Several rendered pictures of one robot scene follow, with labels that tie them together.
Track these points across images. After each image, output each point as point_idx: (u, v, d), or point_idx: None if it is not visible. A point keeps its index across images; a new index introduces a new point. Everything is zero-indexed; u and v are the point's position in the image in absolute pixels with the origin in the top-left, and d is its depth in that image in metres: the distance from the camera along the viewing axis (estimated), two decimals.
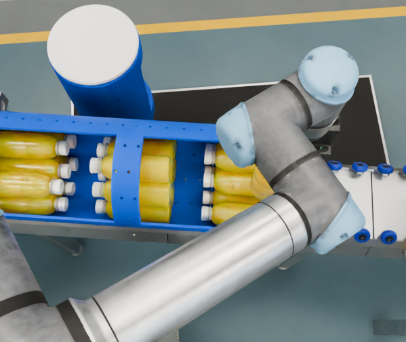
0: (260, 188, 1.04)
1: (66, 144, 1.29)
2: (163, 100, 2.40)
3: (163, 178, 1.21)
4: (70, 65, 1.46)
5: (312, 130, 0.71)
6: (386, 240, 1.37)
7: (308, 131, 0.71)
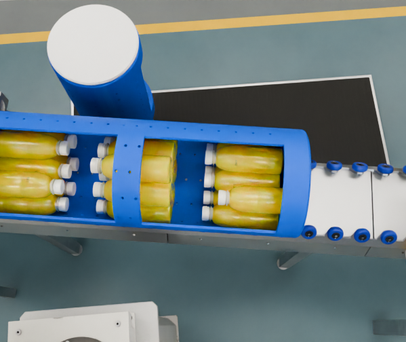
0: (261, 213, 1.27)
1: (67, 144, 1.29)
2: (163, 100, 2.40)
3: (164, 178, 1.21)
4: (70, 65, 1.46)
5: None
6: (386, 240, 1.37)
7: None
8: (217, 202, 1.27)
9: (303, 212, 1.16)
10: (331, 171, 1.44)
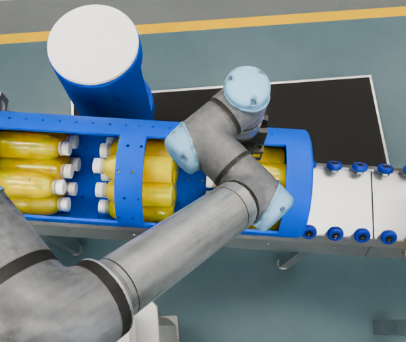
0: None
1: (69, 144, 1.29)
2: (163, 100, 2.40)
3: (166, 178, 1.21)
4: (70, 65, 1.46)
5: (240, 132, 0.86)
6: (386, 240, 1.37)
7: (238, 134, 0.87)
8: None
9: (306, 212, 1.16)
10: (331, 171, 1.44)
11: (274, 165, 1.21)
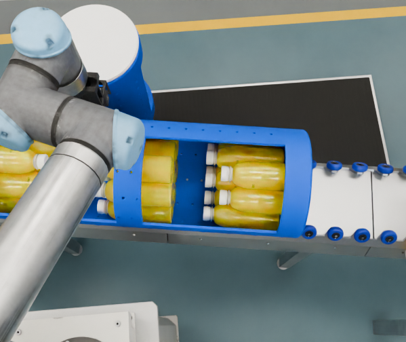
0: (263, 213, 1.27)
1: None
2: (163, 100, 2.40)
3: (165, 178, 1.21)
4: None
5: None
6: (386, 240, 1.37)
7: None
8: (219, 201, 1.27)
9: (304, 212, 1.16)
10: (331, 171, 1.44)
11: (273, 165, 1.21)
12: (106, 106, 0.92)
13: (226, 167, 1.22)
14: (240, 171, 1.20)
